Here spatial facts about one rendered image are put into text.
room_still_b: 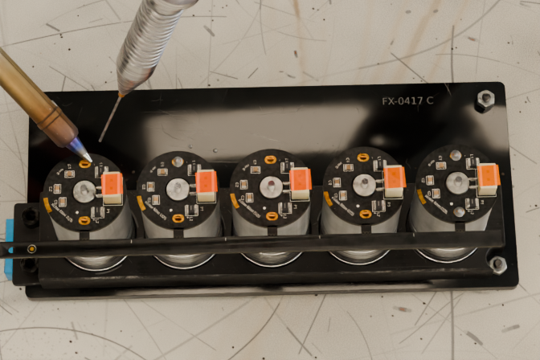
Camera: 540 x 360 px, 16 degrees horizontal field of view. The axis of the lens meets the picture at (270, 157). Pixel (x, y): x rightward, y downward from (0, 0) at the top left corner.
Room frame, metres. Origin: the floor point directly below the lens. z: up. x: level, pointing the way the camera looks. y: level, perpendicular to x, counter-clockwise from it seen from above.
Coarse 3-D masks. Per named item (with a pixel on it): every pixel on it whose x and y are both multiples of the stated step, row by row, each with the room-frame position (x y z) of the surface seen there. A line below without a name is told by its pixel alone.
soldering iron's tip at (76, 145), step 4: (76, 136) 0.20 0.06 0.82; (76, 140) 0.20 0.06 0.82; (68, 144) 0.20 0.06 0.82; (72, 144) 0.20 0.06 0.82; (76, 144) 0.20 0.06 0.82; (80, 144) 0.20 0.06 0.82; (68, 148) 0.20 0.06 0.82; (72, 148) 0.19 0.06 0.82; (76, 148) 0.19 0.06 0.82; (80, 148) 0.20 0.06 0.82; (84, 148) 0.20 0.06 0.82; (76, 152) 0.19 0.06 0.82; (80, 152) 0.19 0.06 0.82; (84, 152) 0.19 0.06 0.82; (80, 156) 0.19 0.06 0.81; (84, 156) 0.19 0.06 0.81; (88, 156) 0.19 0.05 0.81; (88, 160) 0.19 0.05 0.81
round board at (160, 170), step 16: (160, 160) 0.19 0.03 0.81; (192, 160) 0.19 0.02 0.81; (144, 176) 0.19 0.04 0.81; (160, 176) 0.19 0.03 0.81; (176, 176) 0.19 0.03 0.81; (192, 176) 0.19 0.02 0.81; (144, 192) 0.18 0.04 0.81; (160, 192) 0.18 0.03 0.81; (144, 208) 0.18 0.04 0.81; (160, 208) 0.18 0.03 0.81; (176, 208) 0.18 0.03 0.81; (192, 208) 0.18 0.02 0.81; (208, 208) 0.18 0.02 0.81; (160, 224) 0.17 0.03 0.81; (176, 224) 0.17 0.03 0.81; (192, 224) 0.17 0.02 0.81
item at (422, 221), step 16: (448, 176) 0.19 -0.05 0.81; (464, 176) 0.19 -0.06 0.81; (416, 192) 0.18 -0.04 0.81; (448, 192) 0.18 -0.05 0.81; (464, 192) 0.18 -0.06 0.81; (416, 208) 0.18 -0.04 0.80; (416, 224) 0.18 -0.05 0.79; (432, 224) 0.18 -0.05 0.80; (448, 224) 0.17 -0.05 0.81; (480, 224) 0.18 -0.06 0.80; (432, 256) 0.17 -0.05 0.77; (448, 256) 0.17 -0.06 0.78; (464, 256) 0.17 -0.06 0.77
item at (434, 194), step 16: (432, 160) 0.19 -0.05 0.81; (448, 160) 0.19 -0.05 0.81; (464, 160) 0.19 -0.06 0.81; (480, 160) 0.19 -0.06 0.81; (416, 176) 0.19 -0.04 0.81; (432, 176) 0.19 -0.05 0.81; (432, 192) 0.18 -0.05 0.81; (496, 192) 0.18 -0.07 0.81; (432, 208) 0.18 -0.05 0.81; (448, 208) 0.18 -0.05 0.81; (464, 208) 0.18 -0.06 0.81; (480, 208) 0.18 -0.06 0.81
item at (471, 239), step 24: (72, 240) 0.17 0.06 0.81; (96, 240) 0.17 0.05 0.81; (120, 240) 0.17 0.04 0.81; (144, 240) 0.17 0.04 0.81; (168, 240) 0.17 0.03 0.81; (192, 240) 0.17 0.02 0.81; (216, 240) 0.17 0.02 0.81; (240, 240) 0.17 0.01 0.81; (264, 240) 0.17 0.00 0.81; (288, 240) 0.17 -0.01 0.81; (312, 240) 0.17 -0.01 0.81; (336, 240) 0.17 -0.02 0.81; (360, 240) 0.17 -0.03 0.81; (384, 240) 0.17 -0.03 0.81; (408, 240) 0.17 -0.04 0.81; (432, 240) 0.17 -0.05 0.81; (456, 240) 0.17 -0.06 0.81; (480, 240) 0.17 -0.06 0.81
